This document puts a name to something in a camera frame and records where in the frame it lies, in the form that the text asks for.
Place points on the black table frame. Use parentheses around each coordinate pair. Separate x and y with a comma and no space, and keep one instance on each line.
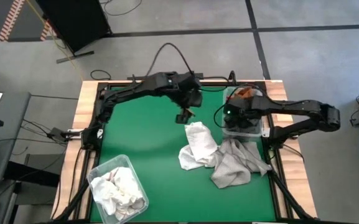
(286,196)

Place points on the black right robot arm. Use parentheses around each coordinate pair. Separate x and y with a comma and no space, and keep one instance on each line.
(291,105)

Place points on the black power adapter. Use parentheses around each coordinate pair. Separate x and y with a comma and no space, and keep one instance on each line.
(58,134)

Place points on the clear plastic bin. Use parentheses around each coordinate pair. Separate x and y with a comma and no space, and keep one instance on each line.
(95,177)
(258,133)

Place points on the green table mat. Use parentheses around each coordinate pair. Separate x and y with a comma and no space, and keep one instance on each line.
(154,140)

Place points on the white red-checked towel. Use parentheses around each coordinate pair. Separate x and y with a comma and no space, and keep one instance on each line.
(129,205)

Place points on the wooden table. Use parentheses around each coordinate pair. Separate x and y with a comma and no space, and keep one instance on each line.
(300,174)

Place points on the grey desk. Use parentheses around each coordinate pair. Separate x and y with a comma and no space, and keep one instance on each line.
(14,124)

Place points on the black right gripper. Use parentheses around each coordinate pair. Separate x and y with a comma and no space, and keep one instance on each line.
(241,109)

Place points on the orange towel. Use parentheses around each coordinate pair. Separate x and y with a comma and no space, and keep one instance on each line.
(246,92)

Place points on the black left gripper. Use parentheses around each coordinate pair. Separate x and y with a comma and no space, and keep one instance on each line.
(188,93)

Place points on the black partition panel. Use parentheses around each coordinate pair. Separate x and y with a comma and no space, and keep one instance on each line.
(73,21)

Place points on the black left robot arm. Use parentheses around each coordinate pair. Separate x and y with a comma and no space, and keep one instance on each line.
(129,88)

